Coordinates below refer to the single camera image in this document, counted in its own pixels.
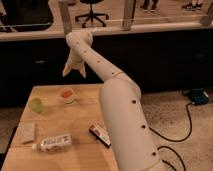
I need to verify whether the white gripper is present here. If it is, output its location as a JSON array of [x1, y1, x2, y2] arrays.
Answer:
[[62, 50, 86, 78]]

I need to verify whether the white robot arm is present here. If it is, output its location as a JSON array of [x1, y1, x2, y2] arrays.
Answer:
[[63, 31, 166, 171]]

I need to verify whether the green apple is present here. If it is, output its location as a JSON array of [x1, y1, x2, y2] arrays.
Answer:
[[29, 98, 43, 114]]

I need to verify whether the black office chair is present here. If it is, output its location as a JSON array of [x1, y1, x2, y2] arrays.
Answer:
[[75, 0, 109, 28]]

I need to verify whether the red black snack packet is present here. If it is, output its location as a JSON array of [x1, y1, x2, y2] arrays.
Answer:
[[89, 124, 111, 148]]

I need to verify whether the beige sponge block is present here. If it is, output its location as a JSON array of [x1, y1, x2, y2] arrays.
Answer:
[[21, 123, 36, 143]]

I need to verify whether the clear plastic bottle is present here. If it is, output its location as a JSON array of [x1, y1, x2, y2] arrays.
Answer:
[[32, 134, 72, 152]]

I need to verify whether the blue black floor device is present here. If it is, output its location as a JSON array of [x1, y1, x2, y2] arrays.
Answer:
[[185, 89, 209, 105]]

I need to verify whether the wooden post left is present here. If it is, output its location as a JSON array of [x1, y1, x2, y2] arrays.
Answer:
[[58, 0, 72, 34]]

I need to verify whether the wooden post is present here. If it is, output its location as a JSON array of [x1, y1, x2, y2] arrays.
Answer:
[[58, 0, 72, 34], [122, 0, 136, 31]]

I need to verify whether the wooden post right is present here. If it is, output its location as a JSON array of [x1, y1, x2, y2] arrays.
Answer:
[[122, 0, 136, 31]]

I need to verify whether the black power cable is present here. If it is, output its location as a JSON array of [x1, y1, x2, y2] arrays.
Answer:
[[148, 102, 195, 171]]

